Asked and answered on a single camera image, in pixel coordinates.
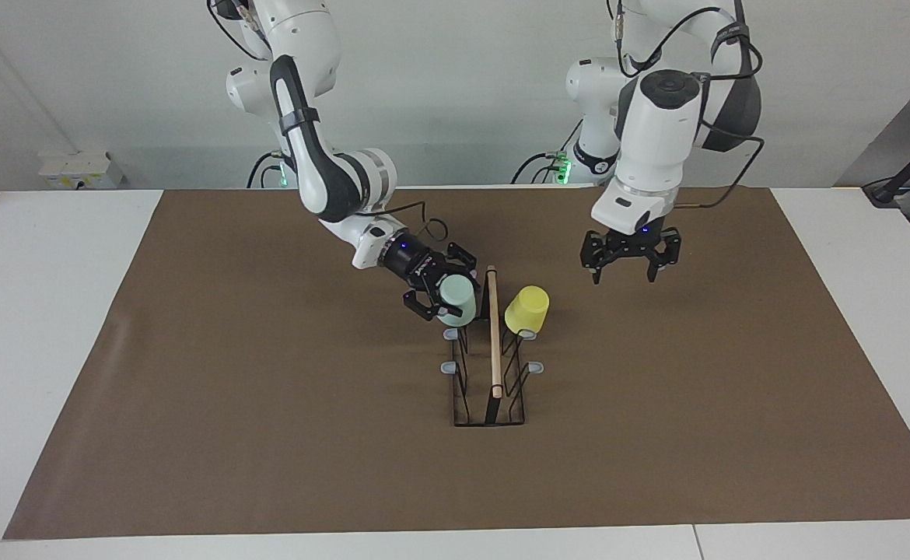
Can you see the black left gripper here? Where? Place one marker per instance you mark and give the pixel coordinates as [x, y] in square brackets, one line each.
[634, 243]

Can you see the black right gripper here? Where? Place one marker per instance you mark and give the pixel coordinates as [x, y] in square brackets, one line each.
[412, 264]

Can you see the pale green plastic cup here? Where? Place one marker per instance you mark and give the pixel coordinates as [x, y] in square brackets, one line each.
[456, 299]

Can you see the yellow plastic cup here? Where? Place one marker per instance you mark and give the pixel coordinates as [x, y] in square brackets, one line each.
[526, 311]

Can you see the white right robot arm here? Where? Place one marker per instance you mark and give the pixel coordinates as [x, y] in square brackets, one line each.
[330, 179]

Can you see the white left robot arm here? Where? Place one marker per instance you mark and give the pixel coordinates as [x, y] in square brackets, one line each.
[657, 132]

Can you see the brown table mat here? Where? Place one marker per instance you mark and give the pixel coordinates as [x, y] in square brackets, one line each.
[330, 435]

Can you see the black stand with pole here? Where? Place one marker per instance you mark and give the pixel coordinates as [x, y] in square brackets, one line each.
[883, 192]

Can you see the white power box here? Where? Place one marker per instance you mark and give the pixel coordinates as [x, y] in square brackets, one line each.
[82, 167]

